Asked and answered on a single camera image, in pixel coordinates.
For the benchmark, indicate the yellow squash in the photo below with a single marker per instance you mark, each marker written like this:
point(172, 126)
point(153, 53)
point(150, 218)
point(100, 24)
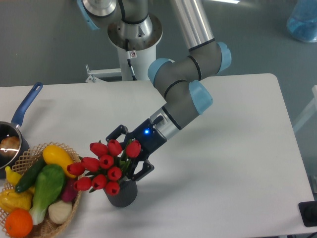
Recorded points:
point(53, 154)

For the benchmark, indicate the dark green cucumber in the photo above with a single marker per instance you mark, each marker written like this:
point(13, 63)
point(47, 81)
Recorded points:
point(30, 176)

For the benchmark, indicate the yellow pumpkin gourd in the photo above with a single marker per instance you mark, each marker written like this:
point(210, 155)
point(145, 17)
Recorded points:
point(10, 200)

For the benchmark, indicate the brown bread roll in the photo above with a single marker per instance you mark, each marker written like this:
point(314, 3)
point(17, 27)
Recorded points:
point(9, 146)

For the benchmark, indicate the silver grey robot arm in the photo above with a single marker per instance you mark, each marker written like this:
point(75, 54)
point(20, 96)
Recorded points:
point(135, 33)

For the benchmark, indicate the green bok choy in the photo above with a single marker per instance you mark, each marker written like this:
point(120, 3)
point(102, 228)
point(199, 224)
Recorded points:
point(49, 184)

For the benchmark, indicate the white frame at right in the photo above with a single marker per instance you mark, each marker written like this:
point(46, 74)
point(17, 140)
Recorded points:
point(309, 110)

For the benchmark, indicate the purple red radish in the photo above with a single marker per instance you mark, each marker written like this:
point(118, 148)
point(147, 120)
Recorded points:
point(69, 193)

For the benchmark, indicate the red tulip bouquet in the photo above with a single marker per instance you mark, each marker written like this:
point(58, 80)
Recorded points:
point(107, 169)

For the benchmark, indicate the woven wicker basket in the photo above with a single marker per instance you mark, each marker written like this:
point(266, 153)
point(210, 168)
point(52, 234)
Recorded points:
point(47, 229)

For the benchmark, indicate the blue plastic bag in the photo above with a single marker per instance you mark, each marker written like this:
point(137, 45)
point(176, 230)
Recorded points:
point(302, 23)

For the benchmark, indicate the black device at edge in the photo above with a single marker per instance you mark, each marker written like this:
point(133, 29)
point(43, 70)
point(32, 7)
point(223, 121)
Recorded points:
point(308, 211)

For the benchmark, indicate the blue handled saucepan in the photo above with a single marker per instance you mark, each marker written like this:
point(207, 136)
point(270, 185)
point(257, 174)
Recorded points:
point(8, 129)

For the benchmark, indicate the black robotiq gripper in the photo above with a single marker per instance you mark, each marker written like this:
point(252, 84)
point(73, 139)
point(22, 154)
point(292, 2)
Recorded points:
point(150, 141)

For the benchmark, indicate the dark grey ribbed vase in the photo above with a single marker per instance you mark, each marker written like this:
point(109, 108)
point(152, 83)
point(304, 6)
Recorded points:
point(126, 195)

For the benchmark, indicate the white garlic bulb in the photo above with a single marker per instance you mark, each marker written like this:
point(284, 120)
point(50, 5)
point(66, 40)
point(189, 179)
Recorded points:
point(60, 211)

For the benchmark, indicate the orange fruit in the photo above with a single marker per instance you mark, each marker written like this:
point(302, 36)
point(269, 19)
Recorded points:
point(19, 223)

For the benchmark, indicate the yellow banana pepper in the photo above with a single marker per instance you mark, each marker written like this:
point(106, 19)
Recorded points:
point(12, 179)

